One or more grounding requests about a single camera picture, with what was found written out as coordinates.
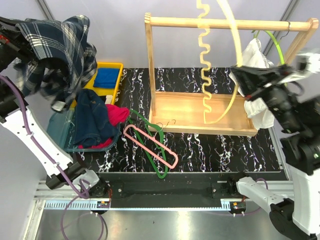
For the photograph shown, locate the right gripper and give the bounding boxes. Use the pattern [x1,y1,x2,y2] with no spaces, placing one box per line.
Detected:
[229,61,303,131]

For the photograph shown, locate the white garment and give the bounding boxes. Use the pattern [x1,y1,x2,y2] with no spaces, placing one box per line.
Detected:
[229,37,276,130]

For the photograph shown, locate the lime green hanger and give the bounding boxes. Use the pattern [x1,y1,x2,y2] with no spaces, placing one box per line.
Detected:
[251,30,288,87]

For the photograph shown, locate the plaid skirt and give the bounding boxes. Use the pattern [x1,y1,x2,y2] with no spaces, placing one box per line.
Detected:
[13,15,98,112]

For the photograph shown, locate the cream wooden hanger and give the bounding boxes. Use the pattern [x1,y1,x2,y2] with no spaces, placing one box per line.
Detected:
[196,0,244,125]

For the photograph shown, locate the dark blue denim garment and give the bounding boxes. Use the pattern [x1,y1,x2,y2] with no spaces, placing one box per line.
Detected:
[74,89,118,149]

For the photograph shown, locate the red t-shirt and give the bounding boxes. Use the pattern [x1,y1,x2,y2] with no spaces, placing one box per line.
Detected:
[77,104,130,149]

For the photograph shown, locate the pink hanger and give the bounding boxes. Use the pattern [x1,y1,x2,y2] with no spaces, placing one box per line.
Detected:
[123,124,179,169]

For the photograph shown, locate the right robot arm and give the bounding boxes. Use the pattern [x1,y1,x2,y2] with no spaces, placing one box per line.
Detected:
[226,64,320,240]

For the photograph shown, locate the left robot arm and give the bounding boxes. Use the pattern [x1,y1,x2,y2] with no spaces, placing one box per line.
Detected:
[0,15,108,199]

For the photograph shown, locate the wooden clothes rack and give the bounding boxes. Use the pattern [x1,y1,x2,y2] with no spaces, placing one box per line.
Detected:
[144,12,320,137]

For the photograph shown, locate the clear blue plastic tub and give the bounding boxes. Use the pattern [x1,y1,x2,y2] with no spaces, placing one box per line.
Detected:
[46,108,121,154]

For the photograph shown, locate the yellow plastic bin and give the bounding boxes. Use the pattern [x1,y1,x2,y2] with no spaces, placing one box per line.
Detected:
[84,62,124,105]

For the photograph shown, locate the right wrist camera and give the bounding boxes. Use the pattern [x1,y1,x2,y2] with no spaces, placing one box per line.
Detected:
[296,51,320,81]

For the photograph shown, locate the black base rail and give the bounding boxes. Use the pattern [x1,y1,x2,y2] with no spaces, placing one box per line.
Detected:
[100,172,246,209]

